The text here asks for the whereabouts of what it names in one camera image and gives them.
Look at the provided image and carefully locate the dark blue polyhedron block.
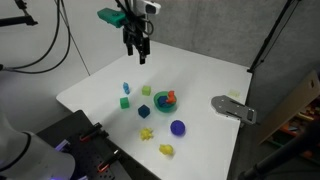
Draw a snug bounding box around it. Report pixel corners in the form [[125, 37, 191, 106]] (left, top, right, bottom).
[[137, 104, 152, 120]]

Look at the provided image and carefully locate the yellow spiky toy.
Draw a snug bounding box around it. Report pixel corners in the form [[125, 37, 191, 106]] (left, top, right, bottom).
[[138, 127, 154, 142]]

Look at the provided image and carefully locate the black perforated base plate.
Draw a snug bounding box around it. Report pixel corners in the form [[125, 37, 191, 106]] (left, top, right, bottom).
[[36, 109, 162, 180]]

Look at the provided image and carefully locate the light blue toy figure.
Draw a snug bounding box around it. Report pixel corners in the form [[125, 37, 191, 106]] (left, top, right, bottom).
[[122, 81, 132, 95]]

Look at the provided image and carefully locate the grey metal mounting plate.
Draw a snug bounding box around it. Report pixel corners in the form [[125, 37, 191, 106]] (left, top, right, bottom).
[[211, 94, 258, 126]]

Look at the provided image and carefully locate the orange toy figure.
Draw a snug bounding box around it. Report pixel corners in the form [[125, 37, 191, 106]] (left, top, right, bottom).
[[165, 89, 177, 105]]

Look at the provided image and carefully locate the yellow duck toy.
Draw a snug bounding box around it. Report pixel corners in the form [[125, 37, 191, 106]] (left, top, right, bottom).
[[158, 143, 175, 157]]

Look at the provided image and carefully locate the purple ball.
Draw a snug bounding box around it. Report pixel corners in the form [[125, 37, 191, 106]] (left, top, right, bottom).
[[170, 119, 187, 137]]

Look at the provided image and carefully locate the black tripod pole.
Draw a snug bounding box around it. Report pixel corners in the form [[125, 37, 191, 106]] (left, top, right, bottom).
[[247, 0, 303, 74]]

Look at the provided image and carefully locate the blue cube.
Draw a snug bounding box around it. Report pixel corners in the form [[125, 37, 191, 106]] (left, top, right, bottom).
[[157, 95, 170, 109]]

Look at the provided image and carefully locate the thin black wall cable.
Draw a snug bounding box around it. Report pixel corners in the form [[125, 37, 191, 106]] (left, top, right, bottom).
[[61, 0, 91, 76]]

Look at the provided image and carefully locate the wooden toy shelf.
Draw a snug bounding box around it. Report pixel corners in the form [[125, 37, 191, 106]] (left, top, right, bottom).
[[258, 70, 320, 165]]

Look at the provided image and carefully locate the thick black blurred pole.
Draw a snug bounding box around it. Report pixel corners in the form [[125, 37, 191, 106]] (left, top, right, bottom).
[[237, 119, 320, 180]]

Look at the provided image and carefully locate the green bowl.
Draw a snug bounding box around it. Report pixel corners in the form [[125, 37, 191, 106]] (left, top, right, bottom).
[[153, 91, 178, 115]]

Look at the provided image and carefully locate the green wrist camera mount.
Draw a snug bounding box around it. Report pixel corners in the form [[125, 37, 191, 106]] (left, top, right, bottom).
[[96, 7, 130, 29]]

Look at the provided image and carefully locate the lime green cube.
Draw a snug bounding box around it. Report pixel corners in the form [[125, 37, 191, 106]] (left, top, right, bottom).
[[141, 85, 152, 97]]

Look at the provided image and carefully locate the black red clamp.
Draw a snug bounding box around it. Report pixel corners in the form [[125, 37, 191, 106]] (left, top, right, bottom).
[[79, 122, 110, 143], [96, 149, 123, 174]]

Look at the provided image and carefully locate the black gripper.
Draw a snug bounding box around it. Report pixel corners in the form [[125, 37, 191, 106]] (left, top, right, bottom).
[[121, 14, 152, 66]]

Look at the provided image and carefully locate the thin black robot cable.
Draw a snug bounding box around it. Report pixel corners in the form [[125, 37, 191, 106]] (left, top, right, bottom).
[[0, 0, 63, 72]]

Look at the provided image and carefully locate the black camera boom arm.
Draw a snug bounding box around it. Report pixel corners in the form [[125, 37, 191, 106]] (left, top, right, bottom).
[[0, 0, 39, 28]]

